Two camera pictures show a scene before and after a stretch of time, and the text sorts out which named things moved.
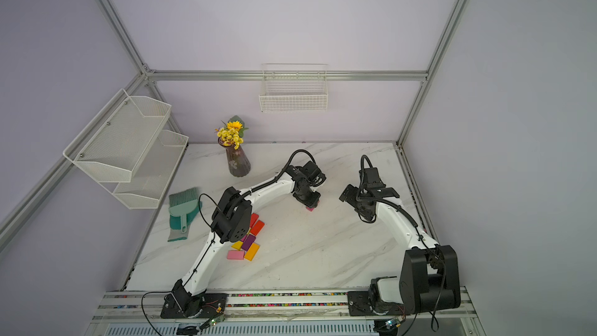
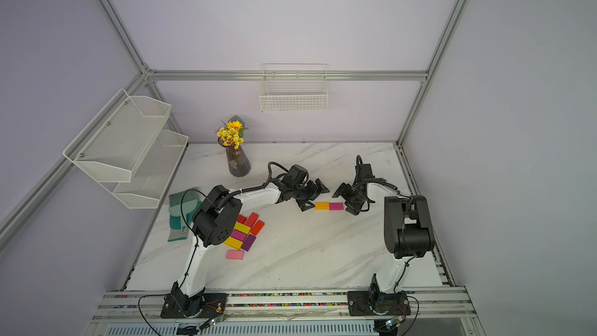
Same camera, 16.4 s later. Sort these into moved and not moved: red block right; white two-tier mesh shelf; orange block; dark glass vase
Moved: orange block
Not moved: dark glass vase; red block right; white two-tier mesh shelf
